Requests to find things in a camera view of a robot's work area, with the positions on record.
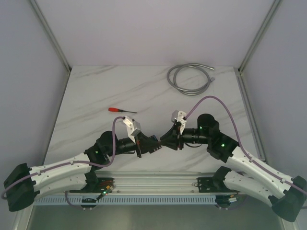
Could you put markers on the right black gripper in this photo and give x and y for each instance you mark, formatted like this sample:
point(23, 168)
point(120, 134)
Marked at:
point(172, 139)

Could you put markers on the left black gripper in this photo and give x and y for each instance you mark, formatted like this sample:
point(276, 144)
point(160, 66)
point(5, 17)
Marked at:
point(139, 146)

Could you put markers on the black fuse box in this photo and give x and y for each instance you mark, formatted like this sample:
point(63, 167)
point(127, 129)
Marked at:
point(151, 144)

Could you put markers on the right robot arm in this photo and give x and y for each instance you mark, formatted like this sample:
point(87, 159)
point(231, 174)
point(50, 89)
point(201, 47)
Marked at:
point(243, 172)

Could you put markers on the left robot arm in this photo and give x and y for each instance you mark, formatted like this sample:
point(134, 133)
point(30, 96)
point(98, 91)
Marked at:
point(26, 184)

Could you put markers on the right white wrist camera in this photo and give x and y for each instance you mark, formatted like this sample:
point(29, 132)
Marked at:
point(179, 117)

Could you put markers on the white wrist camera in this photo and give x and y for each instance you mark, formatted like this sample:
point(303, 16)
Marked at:
point(179, 117)
point(133, 128)

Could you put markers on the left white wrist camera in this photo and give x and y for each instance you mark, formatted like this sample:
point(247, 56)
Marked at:
point(133, 128)

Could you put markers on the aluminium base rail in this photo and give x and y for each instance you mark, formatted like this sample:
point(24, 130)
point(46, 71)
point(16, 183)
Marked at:
point(125, 183)

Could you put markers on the red handled screwdriver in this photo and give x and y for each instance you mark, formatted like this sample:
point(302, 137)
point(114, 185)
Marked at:
point(116, 110)

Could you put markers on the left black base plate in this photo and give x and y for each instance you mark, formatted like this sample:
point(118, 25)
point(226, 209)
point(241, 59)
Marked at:
point(100, 184)

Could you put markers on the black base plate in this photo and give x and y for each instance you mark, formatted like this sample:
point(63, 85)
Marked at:
point(100, 184)
point(206, 185)

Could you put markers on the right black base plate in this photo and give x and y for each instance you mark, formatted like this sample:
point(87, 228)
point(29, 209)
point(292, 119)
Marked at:
point(206, 185)

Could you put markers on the slotted grey cable duct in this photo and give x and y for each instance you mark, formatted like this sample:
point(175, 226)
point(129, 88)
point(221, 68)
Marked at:
point(57, 200)

